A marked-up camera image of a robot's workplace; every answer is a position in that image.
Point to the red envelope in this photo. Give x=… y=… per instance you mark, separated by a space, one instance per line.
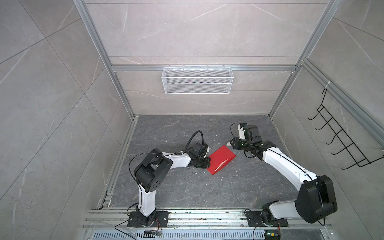
x=222 y=154

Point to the white wire mesh basket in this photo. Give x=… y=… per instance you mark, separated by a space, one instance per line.
x=194 y=80

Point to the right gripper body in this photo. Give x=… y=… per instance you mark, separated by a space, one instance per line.
x=242 y=144

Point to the grey slotted cable duct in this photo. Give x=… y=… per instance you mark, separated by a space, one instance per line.
x=244 y=234

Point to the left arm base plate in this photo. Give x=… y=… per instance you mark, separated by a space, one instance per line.
x=154 y=220

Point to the black wire hook rack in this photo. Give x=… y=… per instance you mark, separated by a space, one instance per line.
x=339 y=133

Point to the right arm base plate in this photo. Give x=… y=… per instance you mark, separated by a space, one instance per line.
x=263 y=219

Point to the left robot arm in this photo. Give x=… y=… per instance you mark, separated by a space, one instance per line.
x=153 y=169

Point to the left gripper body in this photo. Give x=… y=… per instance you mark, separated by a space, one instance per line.
x=204 y=163

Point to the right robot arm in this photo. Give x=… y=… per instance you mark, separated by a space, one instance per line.
x=316 y=198

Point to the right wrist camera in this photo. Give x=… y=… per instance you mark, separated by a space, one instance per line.
x=249 y=133

